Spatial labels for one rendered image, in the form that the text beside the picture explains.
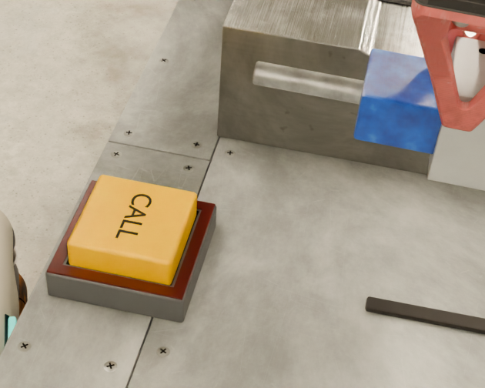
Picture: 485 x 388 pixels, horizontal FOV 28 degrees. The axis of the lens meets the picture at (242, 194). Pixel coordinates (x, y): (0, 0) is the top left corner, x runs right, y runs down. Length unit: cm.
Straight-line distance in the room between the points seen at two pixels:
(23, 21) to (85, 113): 36
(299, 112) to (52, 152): 128
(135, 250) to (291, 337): 10
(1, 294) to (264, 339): 78
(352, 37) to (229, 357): 21
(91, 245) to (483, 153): 22
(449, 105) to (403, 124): 3
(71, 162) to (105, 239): 132
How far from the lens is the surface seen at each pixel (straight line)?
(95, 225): 55
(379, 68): 48
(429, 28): 41
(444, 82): 44
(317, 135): 64
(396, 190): 64
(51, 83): 206
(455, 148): 48
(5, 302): 129
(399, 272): 59
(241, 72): 63
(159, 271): 53
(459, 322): 57
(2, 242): 135
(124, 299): 54
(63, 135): 192
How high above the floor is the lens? 122
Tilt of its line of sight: 43 degrees down
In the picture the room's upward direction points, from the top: 5 degrees clockwise
